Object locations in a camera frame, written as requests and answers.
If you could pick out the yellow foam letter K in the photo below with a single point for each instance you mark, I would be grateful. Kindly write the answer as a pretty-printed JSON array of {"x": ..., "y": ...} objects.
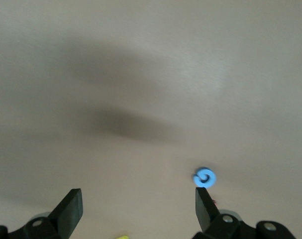
[{"x": 122, "y": 237}]

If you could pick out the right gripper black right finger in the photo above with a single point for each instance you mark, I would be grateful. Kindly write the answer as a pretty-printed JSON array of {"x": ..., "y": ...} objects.
[{"x": 208, "y": 214}]

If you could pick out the blue foam letter G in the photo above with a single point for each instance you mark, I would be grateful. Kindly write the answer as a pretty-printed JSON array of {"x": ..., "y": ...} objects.
[{"x": 197, "y": 181}]

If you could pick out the red foam letter I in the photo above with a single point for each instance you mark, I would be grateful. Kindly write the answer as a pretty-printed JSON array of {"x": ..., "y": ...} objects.
[{"x": 214, "y": 202}]

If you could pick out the brown table cover sheet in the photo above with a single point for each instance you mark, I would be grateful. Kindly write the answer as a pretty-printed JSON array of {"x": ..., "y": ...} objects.
[{"x": 66, "y": 49}]

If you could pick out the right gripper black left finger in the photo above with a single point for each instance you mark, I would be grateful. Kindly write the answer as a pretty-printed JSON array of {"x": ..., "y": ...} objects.
[{"x": 66, "y": 214}]

